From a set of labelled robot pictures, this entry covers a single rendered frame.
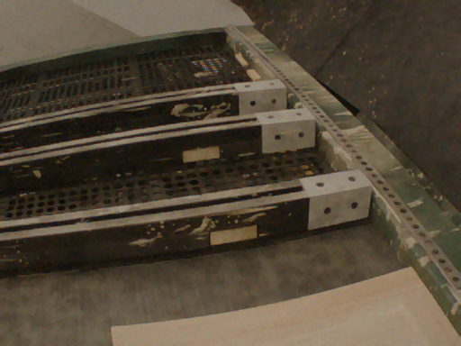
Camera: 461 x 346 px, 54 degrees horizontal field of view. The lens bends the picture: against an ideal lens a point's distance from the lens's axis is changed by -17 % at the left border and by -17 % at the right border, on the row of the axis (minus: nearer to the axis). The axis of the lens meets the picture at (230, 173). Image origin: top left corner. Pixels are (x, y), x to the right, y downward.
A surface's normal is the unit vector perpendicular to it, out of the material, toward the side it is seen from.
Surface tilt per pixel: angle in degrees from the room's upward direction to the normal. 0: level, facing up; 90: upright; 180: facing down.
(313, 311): 53
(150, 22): 90
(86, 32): 90
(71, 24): 90
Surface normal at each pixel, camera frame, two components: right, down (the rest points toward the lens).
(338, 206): 0.23, 0.48
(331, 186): -0.03, -0.86
